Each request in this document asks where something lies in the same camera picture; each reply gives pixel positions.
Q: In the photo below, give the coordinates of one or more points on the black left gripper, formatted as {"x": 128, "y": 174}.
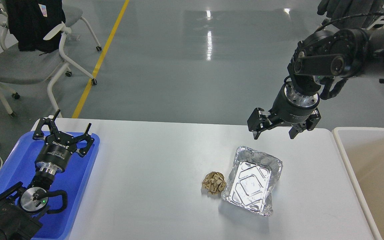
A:
{"x": 54, "y": 151}

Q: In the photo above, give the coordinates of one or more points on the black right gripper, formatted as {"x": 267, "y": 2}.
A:
{"x": 289, "y": 108}

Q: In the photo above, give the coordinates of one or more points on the aluminium foil tray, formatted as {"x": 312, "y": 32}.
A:
{"x": 252, "y": 179}

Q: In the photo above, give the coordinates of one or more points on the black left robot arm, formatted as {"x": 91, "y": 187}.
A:
{"x": 21, "y": 208}

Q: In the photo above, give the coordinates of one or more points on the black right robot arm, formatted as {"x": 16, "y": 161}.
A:
{"x": 318, "y": 70}

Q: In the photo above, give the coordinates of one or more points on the blue plastic tray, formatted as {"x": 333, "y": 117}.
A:
{"x": 20, "y": 166}

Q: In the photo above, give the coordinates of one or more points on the grey white office chair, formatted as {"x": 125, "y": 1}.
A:
{"x": 30, "y": 67}

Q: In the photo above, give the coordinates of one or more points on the crumpled brown paper ball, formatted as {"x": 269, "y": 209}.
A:
{"x": 214, "y": 182}

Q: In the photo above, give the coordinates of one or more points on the beige plastic bin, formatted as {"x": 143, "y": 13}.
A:
{"x": 362, "y": 151}

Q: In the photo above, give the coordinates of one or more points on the chair with dark coat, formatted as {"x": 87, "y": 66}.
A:
{"x": 335, "y": 9}

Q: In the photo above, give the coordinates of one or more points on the black jacket on chair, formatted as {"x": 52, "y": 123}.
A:
{"x": 31, "y": 20}

